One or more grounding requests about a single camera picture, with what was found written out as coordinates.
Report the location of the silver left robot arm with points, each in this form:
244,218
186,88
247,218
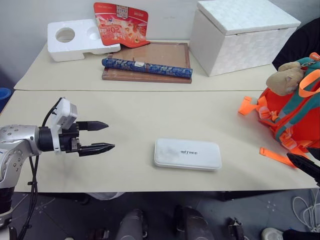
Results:
17,140

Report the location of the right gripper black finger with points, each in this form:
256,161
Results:
315,153
303,163

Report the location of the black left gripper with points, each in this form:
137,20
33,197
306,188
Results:
67,140

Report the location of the orange and green backpack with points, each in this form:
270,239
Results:
300,117

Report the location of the white styrofoam packing block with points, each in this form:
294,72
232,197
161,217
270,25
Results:
72,45

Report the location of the dark rounded grey shape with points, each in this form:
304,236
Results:
193,223
131,225

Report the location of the black table frame bar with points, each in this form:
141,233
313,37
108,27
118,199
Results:
250,195

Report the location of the white rectangular case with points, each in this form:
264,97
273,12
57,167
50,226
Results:
187,154

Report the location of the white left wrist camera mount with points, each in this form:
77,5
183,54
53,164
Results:
65,110

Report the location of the white shoe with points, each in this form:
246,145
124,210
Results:
272,233

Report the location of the white woven storage box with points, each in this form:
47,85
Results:
240,40

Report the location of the black chair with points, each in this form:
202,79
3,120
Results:
302,42

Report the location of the blue round container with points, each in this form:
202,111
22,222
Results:
3,96

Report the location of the red snack bag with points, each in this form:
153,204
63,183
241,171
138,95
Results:
120,25

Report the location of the beige plush toy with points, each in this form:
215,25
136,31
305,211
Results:
282,80

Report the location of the blue patterned roll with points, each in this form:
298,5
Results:
147,67

